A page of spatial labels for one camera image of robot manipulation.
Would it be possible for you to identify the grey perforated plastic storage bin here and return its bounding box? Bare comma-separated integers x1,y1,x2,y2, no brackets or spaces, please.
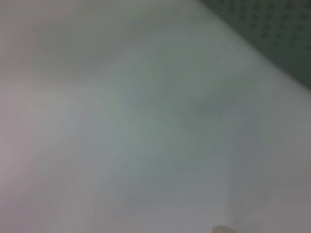
194,0,311,91

